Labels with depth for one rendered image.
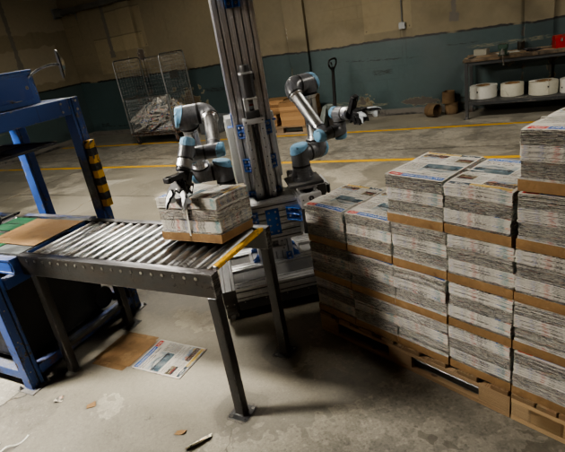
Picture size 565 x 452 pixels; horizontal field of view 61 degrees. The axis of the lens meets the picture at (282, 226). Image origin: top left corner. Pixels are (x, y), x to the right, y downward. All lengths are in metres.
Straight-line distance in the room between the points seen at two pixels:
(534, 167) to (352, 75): 7.65
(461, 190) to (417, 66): 7.10
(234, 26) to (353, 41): 6.30
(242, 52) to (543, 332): 2.21
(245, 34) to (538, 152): 1.92
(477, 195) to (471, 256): 0.27
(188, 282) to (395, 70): 7.40
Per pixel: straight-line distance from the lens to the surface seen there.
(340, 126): 2.92
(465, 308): 2.27
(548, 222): 1.93
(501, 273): 2.10
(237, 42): 3.13
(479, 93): 8.36
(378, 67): 9.21
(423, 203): 2.15
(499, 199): 1.97
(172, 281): 2.28
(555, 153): 1.85
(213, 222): 2.32
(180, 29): 11.06
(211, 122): 2.66
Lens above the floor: 1.72
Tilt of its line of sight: 22 degrees down
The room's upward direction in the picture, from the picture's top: 10 degrees counter-clockwise
